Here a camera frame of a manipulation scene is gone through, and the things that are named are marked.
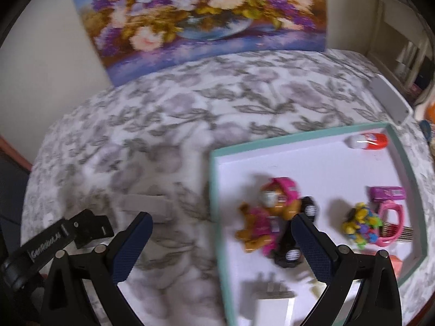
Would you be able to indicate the white charger plug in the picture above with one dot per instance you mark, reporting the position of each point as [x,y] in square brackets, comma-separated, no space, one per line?
[272,312]

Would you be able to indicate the dark furniture panel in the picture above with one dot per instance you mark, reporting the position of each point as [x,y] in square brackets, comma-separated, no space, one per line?
[10,193]

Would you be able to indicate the gold patterned box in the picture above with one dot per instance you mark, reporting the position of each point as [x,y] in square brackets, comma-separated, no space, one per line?
[406,234]

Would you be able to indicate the black toy car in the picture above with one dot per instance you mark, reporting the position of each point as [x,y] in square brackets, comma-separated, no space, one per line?
[287,244]

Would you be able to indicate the blue wristwatch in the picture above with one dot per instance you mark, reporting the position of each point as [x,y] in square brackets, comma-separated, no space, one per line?
[424,127]

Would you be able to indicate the purple tube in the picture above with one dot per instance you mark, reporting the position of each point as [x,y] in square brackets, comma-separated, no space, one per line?
[387,193]

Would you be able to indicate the orange and white bottle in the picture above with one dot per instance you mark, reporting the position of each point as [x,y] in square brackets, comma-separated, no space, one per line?
[370,141]

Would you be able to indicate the reddish brown board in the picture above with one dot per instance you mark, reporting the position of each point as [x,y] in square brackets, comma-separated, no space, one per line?
[13,152]

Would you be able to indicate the white rectangular device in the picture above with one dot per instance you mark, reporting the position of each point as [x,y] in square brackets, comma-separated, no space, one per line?
[390,102]

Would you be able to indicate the blue and orange toy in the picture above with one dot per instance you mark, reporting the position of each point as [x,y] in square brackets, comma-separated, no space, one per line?
[396,265]

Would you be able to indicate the pink wristband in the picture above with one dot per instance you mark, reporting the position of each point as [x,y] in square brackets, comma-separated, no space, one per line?
[392,206]

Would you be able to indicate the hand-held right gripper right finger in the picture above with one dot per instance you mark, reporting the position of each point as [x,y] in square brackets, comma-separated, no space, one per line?
[312,248]

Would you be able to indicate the floral blanket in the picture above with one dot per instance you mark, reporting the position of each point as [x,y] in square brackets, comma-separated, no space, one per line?
[170,108]

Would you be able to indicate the flower painting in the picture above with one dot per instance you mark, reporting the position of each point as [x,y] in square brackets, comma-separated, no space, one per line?
[204,6]

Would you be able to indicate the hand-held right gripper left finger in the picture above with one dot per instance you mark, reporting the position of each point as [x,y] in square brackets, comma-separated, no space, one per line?
[132,244]

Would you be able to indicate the colourful bead toy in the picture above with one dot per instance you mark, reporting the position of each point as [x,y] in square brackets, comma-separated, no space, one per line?
[360,225]

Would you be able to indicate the toy dog figure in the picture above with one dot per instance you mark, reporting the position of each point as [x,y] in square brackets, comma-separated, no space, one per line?
[258,224]

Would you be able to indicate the teal and white tray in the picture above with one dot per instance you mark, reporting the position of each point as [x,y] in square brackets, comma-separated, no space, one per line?
[323,169]

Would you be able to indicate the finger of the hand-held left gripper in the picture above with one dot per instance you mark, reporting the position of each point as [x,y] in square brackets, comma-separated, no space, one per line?
[76,227]

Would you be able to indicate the white cabinet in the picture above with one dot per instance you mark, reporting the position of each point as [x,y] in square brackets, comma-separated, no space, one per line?
[390,23]

